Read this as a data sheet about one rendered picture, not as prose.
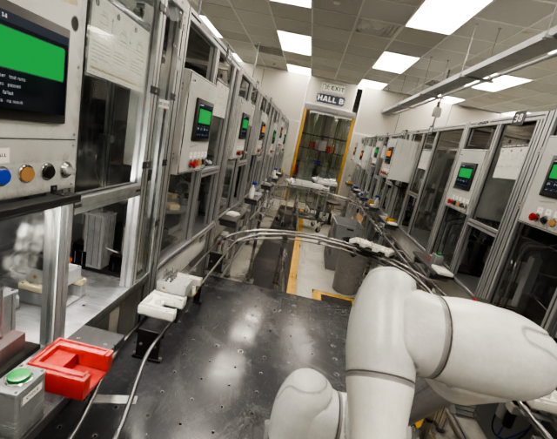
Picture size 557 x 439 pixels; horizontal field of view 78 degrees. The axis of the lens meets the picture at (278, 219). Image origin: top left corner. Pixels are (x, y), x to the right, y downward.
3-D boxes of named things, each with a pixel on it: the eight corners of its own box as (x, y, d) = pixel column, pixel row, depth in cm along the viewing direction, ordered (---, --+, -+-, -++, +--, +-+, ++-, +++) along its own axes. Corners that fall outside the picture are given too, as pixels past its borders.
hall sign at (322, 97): (344, 107, 873) (345, 97, 868) (315, 101, 877) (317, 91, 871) (343, 107, 877) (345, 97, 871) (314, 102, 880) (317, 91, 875)
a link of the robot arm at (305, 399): (270, 410, 112) (283, 353, 107) (324, 423, 112) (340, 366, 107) (264, 454, 97) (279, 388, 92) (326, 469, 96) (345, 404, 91)
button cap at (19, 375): (20, 390, 67) (20, 382, 67) (1, 386, 68) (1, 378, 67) (36, 377, 71) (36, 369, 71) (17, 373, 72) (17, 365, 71)
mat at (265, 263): (291, 328, 306) (291, 327, 305) (227, 314, 308) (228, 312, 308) (304, 209, 875) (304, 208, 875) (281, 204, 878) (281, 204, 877)
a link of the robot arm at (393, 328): (355, 364, 46) (455, 387, 46) (365, 247, 56) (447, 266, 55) (334, 375, 57) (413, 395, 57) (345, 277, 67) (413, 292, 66)
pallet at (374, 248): (346, 248, 303) (350, 238, 301) (353, 246, 314) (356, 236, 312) (385, 263, 283) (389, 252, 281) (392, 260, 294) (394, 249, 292)
